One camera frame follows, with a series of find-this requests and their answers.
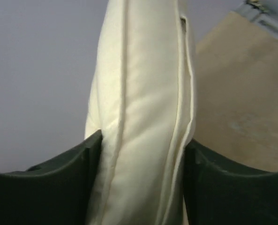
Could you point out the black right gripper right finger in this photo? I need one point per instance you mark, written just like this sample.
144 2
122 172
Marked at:
220 191

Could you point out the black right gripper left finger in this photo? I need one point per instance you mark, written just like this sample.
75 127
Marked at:
54 192

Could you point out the cream white pillow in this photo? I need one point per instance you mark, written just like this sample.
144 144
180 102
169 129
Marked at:
143 99

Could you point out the aluminium table edge rail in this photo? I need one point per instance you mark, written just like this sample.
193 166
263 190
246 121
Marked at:
260 14

